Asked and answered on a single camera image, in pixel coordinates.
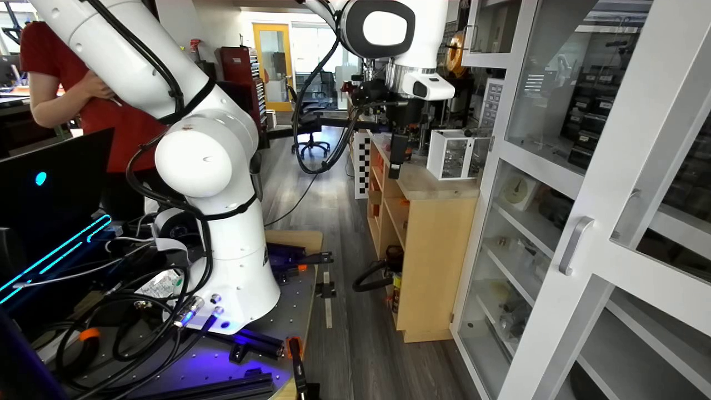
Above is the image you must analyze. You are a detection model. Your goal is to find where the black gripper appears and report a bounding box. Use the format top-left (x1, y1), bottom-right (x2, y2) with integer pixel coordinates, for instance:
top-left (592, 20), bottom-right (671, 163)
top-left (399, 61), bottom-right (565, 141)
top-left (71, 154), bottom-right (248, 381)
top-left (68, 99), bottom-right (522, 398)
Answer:
top-left (387, 99), bottom-right (415, 179)

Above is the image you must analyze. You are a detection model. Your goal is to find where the black coiled floor cable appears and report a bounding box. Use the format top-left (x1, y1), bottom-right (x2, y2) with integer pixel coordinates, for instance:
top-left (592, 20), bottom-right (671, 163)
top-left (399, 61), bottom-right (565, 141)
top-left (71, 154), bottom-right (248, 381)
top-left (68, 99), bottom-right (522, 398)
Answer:
top-left (351, 244), bottom-right (404, 293)

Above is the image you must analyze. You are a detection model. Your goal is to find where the white glass display cabinet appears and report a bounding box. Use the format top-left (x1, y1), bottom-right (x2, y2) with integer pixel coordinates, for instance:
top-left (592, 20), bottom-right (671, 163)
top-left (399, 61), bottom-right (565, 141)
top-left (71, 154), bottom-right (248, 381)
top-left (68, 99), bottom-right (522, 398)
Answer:
top-left (454, 0), bottom-right (652, 400)

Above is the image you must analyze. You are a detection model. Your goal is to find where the checkerboard calibration board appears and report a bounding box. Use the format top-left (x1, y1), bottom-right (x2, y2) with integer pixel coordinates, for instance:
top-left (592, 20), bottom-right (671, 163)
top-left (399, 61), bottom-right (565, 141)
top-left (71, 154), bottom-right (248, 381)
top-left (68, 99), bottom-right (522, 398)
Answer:
top-left (351, 131), bottom-right (371, 200)

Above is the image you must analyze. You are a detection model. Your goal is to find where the small white framed box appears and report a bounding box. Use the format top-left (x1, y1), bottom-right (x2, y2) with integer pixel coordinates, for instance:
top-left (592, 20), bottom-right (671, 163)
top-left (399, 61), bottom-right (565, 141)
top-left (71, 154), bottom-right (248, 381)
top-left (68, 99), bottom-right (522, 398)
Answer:
top-left (427, 128), bottom-right (491, 182)

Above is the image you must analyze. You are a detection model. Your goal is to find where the silver door handle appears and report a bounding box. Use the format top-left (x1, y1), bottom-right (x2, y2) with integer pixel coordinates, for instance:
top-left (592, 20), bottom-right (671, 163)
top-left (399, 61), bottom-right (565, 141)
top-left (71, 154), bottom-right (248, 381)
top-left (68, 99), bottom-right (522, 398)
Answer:
top-left (559, 214), bottom-right (595, 276)

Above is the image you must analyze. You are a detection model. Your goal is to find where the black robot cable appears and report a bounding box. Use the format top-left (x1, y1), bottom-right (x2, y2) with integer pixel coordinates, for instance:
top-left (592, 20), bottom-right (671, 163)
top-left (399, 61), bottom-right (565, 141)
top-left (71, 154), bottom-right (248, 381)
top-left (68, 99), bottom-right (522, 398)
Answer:
top-left (290, 34), bottom-right (368, 178)

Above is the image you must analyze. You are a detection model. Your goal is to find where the black monitor with cyan light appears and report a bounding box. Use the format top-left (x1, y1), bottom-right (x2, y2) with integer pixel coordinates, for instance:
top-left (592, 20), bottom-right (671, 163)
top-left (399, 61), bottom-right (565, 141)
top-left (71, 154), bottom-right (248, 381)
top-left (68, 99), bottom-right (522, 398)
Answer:
top-left (0, 128), bottom-right (114, 259)

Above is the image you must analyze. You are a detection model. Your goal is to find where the orange handled clamp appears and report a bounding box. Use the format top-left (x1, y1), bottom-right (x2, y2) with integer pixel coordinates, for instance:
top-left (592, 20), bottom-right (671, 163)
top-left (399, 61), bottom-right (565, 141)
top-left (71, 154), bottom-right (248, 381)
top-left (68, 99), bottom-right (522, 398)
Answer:
top-left (287, 334), bottom-right (311, 400)

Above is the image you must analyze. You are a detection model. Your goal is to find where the yellow framed door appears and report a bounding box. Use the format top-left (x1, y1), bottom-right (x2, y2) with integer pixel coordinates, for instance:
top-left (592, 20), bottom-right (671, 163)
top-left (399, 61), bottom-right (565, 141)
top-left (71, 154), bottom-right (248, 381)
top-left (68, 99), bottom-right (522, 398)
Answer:
top-left (254, 21), bottom-right (294, 111)

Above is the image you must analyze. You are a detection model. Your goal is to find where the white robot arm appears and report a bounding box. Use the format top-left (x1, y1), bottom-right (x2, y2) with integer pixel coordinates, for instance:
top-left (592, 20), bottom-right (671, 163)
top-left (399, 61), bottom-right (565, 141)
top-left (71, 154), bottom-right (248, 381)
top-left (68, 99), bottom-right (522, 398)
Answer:
top-left (31, 0), bottom-right (454, 334)

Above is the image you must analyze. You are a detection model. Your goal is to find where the black office chair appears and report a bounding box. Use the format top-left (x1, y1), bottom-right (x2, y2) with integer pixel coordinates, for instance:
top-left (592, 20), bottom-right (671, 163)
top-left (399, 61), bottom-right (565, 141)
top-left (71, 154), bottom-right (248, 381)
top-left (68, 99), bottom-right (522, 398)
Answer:
top-left (290, 89), bottom-right (332, 157)

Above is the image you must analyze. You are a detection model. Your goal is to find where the light wooden cabinet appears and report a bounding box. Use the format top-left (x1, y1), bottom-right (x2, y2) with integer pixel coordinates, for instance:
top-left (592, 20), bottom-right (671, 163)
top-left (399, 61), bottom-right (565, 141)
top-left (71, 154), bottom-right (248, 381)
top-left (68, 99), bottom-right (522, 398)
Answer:
top-left (368, 132), bottom-right (479, 342)

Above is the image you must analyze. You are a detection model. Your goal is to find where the person in red shirt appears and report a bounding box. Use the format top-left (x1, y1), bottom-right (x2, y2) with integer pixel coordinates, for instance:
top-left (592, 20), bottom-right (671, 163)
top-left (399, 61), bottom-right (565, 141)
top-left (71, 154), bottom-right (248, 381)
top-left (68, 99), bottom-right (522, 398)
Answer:
top-left (18, 20), bottom-right (168, 221)

